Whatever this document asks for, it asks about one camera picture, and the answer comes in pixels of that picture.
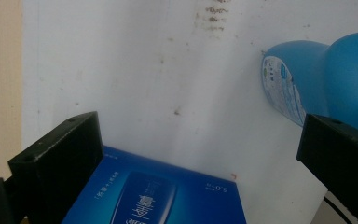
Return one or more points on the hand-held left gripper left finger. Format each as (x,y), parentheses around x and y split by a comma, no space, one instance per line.
(56,161)

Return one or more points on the blue plastic bottle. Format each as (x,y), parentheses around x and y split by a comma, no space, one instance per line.
(329,77)

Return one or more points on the blue cardboard box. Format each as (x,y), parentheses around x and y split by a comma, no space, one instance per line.
(180,199)

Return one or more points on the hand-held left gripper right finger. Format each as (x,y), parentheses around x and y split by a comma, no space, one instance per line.
(338,155)

